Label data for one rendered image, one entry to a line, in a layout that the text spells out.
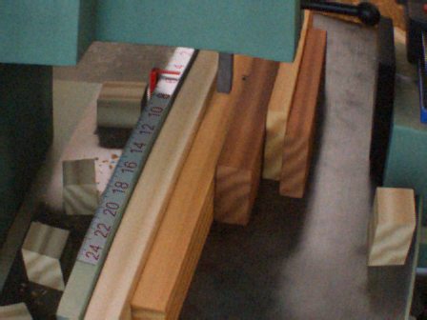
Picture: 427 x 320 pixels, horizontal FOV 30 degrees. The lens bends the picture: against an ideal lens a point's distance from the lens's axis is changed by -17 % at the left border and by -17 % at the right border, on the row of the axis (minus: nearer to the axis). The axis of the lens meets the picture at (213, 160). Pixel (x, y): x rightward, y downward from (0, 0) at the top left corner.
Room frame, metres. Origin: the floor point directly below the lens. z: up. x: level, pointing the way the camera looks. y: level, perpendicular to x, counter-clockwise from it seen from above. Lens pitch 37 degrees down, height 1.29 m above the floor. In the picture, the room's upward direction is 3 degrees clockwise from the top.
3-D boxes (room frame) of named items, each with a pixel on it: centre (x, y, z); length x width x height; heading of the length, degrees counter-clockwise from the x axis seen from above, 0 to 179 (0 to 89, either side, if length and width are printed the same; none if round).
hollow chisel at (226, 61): (0.53, -0.01, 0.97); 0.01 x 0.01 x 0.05; 79
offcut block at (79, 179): (0.59, 0.11, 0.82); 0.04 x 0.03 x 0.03; 10
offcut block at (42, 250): (0.49, 0.13, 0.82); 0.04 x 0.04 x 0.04; 81
